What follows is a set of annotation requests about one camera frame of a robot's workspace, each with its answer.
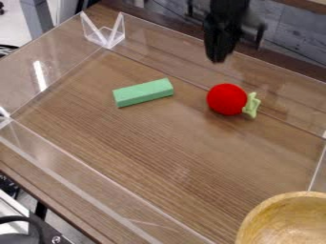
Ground green rectangular block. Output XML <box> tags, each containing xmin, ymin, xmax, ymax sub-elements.
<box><xmin>112</xmin><ymin>78</ymin><xmax>175</xmax><ymax>108</ymax></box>

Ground grey table leg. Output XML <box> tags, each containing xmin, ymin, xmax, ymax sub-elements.
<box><xmin>19</xmin><ymin>0</ymin><xmax>53</xmax><ymax>39</ymax></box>

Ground clear acrylic corner bracket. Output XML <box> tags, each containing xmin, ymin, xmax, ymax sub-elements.
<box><xmin>80</xmin><ymin>11</ymin><xmax>124</xmax><ymax>50</ymax></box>

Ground black metal base device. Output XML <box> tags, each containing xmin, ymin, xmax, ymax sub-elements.
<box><xmin>0</xmin><ymin>215</ymin><xmax>73</xmax><ymax>244</ymax></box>

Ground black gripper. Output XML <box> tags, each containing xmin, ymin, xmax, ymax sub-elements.
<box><xmin>203</xmin><ymin>0</ymin><xmax>267</xmax><ymax>63</ymax></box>

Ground red plush fruit green stem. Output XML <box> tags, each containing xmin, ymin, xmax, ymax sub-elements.
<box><xmin>206</xmin><ymin>83</ymin><xmax>260</xmax><ymax>119</ymax></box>

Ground wooden bowl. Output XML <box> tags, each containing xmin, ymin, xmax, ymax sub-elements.
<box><xmin>234</xmin><ymin>192</ymin><xmax>326</xmax><ymax>244</ymax></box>

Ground black cable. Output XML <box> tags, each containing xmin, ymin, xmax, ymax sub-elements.
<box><xmin>0</xmin><ymin>214</ymin><xmax>43</xmax><ymax>244</ymax></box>

